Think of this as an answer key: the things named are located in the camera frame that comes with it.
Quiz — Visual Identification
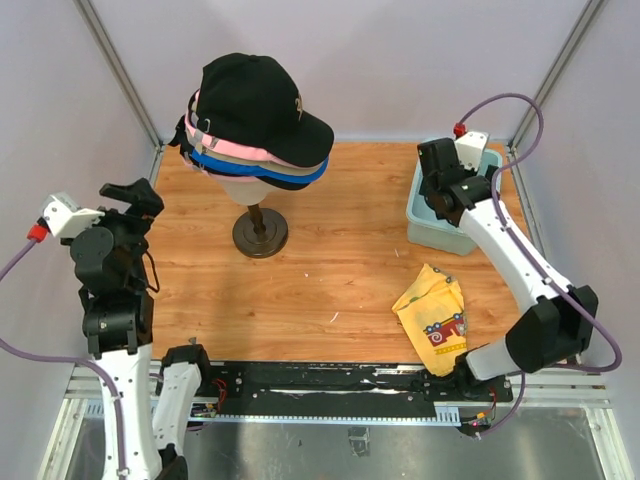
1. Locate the blue cap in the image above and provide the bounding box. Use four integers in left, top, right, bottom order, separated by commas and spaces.
187, 153, 329, 183

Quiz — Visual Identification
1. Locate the pink cap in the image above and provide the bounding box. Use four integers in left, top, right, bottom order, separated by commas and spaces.
183, 90, 284, 165

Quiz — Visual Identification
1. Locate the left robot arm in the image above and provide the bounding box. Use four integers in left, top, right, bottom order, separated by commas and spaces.
67, 178, 214, 479

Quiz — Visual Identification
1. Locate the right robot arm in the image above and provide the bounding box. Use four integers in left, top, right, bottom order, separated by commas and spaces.
417, 132, 598, 400

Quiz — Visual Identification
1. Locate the light teal plastic bin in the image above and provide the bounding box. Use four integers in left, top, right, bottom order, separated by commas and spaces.
406, 162, 477, 256

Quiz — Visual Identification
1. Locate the cream mannequin head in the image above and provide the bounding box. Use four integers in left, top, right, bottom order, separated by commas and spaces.
218, 180, 278, 206

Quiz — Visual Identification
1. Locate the yellow printed cloth hat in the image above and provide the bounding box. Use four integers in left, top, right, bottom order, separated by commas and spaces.
392, 264, 468, 377

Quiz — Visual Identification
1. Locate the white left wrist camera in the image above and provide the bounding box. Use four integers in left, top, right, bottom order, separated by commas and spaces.
27, 192, 105, 243

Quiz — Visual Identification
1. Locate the white cable duct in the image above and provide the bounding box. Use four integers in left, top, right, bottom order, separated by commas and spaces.
84, 399, 461, 426

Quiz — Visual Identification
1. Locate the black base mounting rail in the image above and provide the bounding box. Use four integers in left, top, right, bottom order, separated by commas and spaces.
196, 361, 513, 404

